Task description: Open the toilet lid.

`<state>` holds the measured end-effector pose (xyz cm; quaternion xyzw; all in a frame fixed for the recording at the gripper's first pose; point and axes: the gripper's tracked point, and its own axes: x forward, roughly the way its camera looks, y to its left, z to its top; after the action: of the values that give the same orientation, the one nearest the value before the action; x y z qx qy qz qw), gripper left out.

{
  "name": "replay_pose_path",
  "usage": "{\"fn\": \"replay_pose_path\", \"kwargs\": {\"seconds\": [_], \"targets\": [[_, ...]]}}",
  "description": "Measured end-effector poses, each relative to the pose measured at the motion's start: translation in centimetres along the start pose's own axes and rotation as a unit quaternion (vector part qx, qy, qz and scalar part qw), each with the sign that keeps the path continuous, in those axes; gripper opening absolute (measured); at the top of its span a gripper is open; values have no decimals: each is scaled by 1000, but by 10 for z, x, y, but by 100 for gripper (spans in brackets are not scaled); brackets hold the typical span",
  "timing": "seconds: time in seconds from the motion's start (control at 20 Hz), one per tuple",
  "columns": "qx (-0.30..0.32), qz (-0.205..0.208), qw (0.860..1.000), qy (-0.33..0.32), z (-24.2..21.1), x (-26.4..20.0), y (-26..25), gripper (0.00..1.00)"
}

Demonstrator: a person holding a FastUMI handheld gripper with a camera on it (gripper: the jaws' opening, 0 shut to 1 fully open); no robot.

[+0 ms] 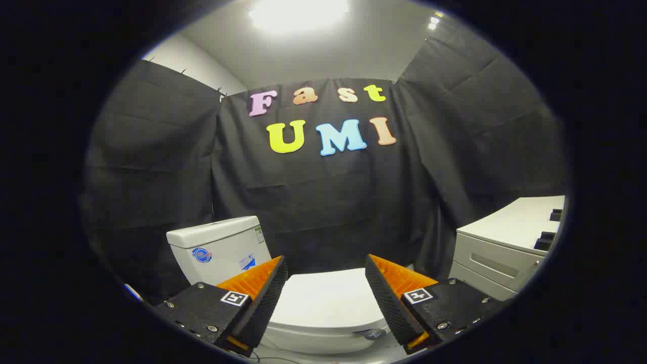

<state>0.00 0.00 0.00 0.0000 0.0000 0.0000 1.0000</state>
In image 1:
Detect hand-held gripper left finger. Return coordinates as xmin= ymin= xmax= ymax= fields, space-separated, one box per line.
xmin=152 ymin=255 xmax=289 ymax=357

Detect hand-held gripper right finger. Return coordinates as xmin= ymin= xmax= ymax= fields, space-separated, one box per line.
xmin=365 ymin=254 xmax=506 ymax=354

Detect white toilet tank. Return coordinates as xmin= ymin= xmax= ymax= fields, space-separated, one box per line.
xmin=166 ymin=216 xmax=273 ymax=287

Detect grey drawer cabinet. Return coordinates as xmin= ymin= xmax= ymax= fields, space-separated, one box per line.
xmin=449 ymin=196 xmax=566 ymax=302

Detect ceiling light panel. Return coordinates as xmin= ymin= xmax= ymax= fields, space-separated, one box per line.
xmin=248 ymin=0 xmax=350 ymax=32

